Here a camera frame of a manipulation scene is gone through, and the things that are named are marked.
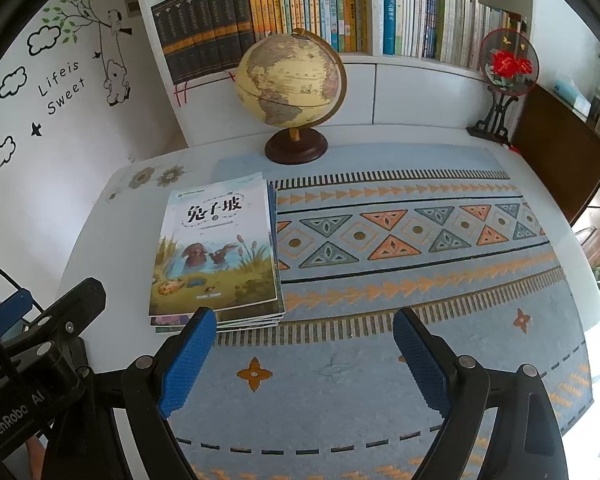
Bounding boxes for red flower fan ornament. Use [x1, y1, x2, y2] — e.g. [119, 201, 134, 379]
[466, 27, 540, 147]

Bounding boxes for yellow globe on wooden stand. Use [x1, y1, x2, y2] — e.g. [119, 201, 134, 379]
[235, 28, 348, 166]

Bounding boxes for row of dark hardcover volumes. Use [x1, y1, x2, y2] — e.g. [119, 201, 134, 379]
[151, 0, 256, 86]

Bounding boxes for row of white spines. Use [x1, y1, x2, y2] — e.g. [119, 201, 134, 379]
[380, 0, 528, 71]

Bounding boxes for red bookmark tassels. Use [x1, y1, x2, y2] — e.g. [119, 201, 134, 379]
[172, 72, 237, 107]

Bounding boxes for brown wooden cabinet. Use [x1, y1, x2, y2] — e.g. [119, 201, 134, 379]
[510, 82, 600, 226]

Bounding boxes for black wall stickers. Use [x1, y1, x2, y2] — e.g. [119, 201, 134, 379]
[0, 0, 136, 171]

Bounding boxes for stack of thin books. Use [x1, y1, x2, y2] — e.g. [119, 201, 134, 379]
[148, 172, 287, 335]

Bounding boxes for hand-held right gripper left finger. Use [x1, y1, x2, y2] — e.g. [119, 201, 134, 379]
[45, 307, 218, 480]

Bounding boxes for white rabbit cover book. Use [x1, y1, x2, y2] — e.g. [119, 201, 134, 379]
[148, 172, 281, 318]

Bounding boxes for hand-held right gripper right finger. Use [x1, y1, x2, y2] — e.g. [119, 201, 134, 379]
[392, 307, 571, 480]

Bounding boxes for pale blue tissue box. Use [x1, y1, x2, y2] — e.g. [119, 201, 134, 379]
[554, 77, 593, 116]

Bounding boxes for blue patterned table mat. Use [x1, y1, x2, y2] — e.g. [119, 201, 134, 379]
[215, 147, 593, 480]

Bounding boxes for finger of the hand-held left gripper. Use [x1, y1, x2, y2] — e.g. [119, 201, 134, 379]
[0, 291, 34, 341]
[9, 278, 107, 362]

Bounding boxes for white bookshelf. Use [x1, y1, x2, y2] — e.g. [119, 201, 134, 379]
[130, 0, 536, 148]

